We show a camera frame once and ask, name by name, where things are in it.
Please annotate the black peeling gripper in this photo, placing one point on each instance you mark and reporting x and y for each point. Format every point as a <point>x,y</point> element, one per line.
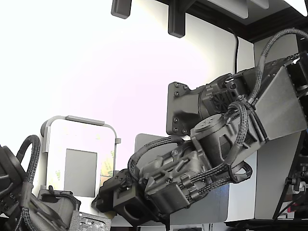
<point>173,183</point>

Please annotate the black holding gripper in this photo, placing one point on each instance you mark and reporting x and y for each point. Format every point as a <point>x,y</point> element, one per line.
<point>60,209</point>

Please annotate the gray black robot arm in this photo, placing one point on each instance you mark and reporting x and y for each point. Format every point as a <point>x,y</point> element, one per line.
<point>276,108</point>

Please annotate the black holding robot arm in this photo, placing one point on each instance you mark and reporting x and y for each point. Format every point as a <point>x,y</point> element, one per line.
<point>9,173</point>

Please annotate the black perforated plate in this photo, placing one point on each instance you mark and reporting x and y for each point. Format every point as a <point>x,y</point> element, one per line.
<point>91,221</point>

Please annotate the white framed display panel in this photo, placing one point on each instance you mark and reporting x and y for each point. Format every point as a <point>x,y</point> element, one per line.
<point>80,172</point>

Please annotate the gray printed fixture stand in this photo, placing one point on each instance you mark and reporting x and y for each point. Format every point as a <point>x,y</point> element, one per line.
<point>84,119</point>

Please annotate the black clamp stand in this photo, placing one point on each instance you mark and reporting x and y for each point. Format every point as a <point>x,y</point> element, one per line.
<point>294,185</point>

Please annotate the light gray slab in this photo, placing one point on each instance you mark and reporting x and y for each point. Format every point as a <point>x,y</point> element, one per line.
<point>231,7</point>

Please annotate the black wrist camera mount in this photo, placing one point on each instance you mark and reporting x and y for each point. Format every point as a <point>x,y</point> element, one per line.
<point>127,202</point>

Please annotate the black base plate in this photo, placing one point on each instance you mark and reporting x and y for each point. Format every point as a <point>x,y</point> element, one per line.
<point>264,225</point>

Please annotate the black rounded bracket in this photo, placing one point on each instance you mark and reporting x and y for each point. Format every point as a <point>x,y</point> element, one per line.
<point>176,19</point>
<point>121,8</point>

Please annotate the dark shelf frame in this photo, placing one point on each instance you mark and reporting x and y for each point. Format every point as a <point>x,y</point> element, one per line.
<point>260,26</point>

